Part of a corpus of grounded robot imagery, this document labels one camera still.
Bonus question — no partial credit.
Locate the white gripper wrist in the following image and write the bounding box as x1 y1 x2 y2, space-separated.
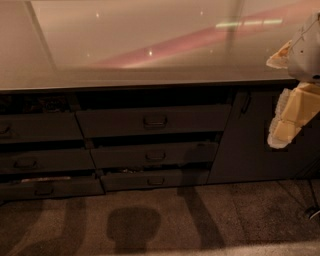
266 12 320 149

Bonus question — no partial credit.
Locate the dark drawer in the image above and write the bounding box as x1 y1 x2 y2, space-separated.
101 169 209 191
91 142 218 168
0 176 104 201
76 104 231 138
0 113 82 144
0 149 95 174

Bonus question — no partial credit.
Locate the dark cabinet door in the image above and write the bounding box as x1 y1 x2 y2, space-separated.
208 89 320 183

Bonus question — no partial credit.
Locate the black caster wheel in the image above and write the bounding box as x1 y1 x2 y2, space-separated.
305 207 320 220

